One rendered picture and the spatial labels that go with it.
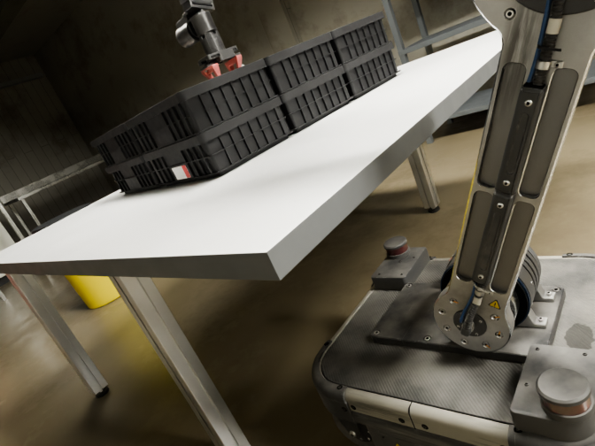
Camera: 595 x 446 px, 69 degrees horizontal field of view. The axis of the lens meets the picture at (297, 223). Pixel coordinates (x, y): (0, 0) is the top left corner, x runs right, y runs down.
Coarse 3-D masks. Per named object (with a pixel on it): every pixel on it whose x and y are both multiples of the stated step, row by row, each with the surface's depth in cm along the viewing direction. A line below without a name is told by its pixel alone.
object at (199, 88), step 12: (228, 72) 112; (240, 72) 114; (252, 72) 117; (204, 84) 107; (216, 84) 110; (180, 96) 104; (192, 96) 105; (156, 108) 114; (168, 108) 110; (132, 120) 128; (144, 120) 123
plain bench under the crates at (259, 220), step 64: (448, 64) 132; (320, 128) 118; (384, 128) 84; (192, 192) 108; (256, 192) 79; (320, 192) 62; (0, 256) 150; (64, 256) 99; (128, 256) 74; (192, 256) 59; (256, 256) 50; (192, 384) 105
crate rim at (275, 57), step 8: (328, 32) 136; (312, 40) 131; (320, 40) 133; (328, 40) 135; (288, 48) 125; (296, 48) 127; (304, 48) 129; (272, 56) 121; (280, 56) 123; (288, 56) 125; (272, 64) 121
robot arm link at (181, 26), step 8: (184, 0) 113; (184, 8) 115; (192, 8) 114; (200, 8) 115; (208, 8) 117; (184, 16) 118; (176, 24) 122; (184, 24) 120; (176, 32) 122; (184, 32) 119; (184, 40) 121; (192, 40) 120
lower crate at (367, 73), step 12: (384, 48) 153; (360, 60) 145; (372, 60) 150; (384, 60) 155; (348, 72) 143; (360, 72) 147; (372, 72) 150; (384, 72) 154; (396, 72) 158; (348, 84) 144; (360, 84) 146; (372, 84) 150
